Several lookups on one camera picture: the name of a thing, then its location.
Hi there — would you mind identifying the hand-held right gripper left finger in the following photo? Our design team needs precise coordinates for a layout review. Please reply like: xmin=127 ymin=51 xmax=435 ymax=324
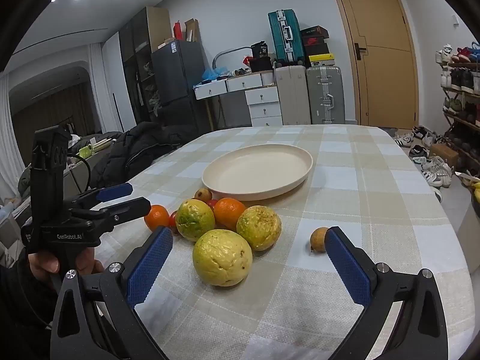
xmin=50 ymin=226 xmax=174 ymax=360

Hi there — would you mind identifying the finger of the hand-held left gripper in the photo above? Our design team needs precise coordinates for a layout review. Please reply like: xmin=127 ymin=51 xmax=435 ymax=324
xmin=69 ymin=182 xmax=134 ymax=211
xmin=71 ymin=196 xmax=152 ymax=233

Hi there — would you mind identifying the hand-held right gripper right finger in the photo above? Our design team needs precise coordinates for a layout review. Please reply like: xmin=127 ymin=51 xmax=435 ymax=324
xmin=324 ymin=226 xmax=449 ymax=360

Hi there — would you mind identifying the orange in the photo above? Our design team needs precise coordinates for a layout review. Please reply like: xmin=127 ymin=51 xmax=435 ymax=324
xmin=144 ymin=204 xmax=170 ymax=232
xmin=214 ymin=197 xmax=247 ymax=233

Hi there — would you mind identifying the brown round fruit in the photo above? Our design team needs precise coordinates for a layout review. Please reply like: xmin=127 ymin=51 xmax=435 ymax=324
xmin=310 ymin=227 xmax=330 ymax=254

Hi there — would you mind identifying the green yellow guava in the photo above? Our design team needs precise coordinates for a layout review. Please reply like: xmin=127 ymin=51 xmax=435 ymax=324
xmin=175 ymin=199 xmax=216 ymax=242

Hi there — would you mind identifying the pale yellow guava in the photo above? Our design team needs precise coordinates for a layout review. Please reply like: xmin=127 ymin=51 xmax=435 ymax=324
xmin=192 ymin=229 xmax=253 ymax=287

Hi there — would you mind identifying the brown speckled yellow guava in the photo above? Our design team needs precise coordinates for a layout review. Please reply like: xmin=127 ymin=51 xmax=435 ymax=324
xmin=236 ymin=205 xmax=282 ymax=252

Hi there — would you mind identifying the cream round plate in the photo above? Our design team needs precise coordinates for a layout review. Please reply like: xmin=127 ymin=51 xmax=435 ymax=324
xmin=202 ymin=143 xmax=314 ymax=201

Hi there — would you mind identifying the person's left hand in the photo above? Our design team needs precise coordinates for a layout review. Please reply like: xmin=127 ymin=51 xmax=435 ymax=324
xmin=28 ymin=247 xmax=106 ymax=283

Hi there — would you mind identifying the black jacket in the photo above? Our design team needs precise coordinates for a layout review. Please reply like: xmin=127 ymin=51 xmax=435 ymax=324
xmin=90 ymin=122 xmax=199 ymax=190

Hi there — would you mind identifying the dark grey fridge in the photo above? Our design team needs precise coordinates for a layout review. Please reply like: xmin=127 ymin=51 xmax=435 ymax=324
xmin=151 ymin=39 xmax=211 ymax=128

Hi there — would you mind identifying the group of sneakers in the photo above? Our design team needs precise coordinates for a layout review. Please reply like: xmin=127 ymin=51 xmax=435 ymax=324
xmin=394 ymin=125 xmax=456 ymax=203

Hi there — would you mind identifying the low cardboard box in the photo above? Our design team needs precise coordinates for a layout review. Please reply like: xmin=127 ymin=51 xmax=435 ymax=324
xmin=429 ymin=143 xmax=460 ymax=167

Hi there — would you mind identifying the dark wooden cabinet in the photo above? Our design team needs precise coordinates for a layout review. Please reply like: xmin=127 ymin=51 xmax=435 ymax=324
xmin=119 ymin=6 xmax=173 ymax=124

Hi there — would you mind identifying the blue plastic bag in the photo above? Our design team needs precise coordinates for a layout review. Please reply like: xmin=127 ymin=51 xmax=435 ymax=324
xmin=202 ymin=67 xmax=227 ymax=83

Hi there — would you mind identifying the silver suitcase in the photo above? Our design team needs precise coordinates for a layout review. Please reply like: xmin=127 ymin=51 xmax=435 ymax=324
xmin=305 ymin=65 xmax=346 ymax=125

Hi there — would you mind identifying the curved metal tube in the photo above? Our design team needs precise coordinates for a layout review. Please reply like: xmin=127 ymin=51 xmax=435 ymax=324
xmin=212 ymin=47 xmax=252 ymax=79

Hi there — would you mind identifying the white desk with drawers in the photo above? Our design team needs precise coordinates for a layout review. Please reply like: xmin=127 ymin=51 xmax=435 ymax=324
xmin=194 ymin=70 xmax=284 ymax=128

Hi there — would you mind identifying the beige suitcase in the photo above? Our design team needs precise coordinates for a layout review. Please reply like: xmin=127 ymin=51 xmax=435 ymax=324
xmin=275 ymin=65 xmax=312 ymax=126

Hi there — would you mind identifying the brown cardboard box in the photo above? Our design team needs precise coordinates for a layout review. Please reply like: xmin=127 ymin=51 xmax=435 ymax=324
xmin=184 ymin=19 xmax=199 ymax=43

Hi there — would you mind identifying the black bag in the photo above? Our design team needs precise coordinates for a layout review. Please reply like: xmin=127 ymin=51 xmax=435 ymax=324
xmin=249 ymin=57 xmax=273 ymax=73

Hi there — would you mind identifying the wooden shoe rack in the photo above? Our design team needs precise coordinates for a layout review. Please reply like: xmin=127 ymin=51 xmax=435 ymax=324
xmin=435 ymin=41 xmax=480 ymax=173

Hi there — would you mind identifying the small black box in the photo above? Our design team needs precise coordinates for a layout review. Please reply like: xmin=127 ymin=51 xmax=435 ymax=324
xmin=250 ymin=41 xmax=271 ymax=59

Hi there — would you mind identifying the yellow and black shoe box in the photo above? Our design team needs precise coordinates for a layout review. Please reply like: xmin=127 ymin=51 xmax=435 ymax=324
xmin=308 ymin=53 xmax=335 ymax=68

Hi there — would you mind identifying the wooden door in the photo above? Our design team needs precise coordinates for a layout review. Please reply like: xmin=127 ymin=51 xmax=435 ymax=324
xmin=325 ymin=0 xmax=419 ymax=130

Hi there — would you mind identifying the red and black shoe box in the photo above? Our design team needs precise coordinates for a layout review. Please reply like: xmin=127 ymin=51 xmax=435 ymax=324
xmin=301 ymin=37 xmax=331 ymax=56

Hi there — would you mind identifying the teal suitcase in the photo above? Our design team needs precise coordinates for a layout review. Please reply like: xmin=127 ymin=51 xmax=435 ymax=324
xmin=267 ymin=9 xmax=305 ymax=64

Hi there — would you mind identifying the black cable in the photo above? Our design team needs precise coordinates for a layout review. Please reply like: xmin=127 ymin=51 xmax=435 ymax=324
xmin=67 ymin=155 xmax=91 ymax=196

